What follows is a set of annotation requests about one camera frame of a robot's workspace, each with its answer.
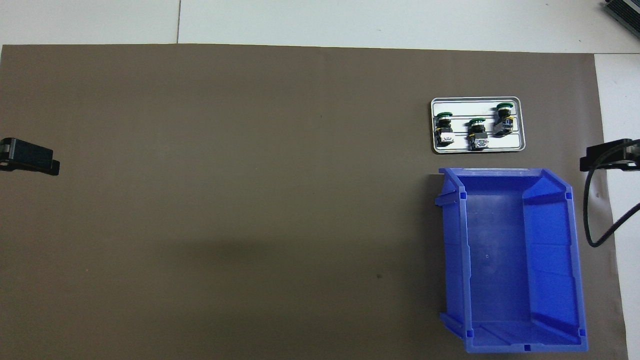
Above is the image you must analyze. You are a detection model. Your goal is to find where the green push button switch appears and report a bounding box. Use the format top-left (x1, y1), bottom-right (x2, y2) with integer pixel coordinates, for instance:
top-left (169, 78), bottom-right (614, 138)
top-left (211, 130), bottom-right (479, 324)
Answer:
top-left (434, 112), bottom-right (455, 147)
top-left (467, 118), bottom-right (489, 151)
top-left (494, 102), bottom-right (516, 137)

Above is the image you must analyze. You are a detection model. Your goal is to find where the grey ribbed metal device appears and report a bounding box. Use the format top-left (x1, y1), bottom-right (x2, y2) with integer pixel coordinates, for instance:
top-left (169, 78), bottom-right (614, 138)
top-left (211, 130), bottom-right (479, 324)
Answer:
top-left (602, 0), bottom-right (640, 32)

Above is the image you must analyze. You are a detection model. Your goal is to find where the blue plastic storage bin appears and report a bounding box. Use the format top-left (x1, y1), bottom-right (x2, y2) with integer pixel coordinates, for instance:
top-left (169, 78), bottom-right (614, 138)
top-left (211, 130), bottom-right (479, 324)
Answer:
top-left (434, 167), bottom-right (589, 354)

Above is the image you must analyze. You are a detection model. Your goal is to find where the silver metal tray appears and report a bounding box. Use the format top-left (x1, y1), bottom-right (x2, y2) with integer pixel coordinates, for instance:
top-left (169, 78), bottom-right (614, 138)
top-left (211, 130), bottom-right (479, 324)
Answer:
top-left (430, 96), bottom-right (527, 154)

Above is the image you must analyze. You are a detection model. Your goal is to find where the brown table mat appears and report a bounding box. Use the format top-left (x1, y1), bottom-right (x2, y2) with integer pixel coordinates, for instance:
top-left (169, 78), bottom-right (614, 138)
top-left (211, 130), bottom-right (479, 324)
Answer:
top-left (0, 44), bottom-right (628, 360)

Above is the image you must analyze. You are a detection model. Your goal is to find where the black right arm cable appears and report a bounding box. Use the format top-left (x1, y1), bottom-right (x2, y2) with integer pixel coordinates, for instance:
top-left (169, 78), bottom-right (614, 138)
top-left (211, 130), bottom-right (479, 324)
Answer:
top-left (584, 142), bottom-right (640, 249)

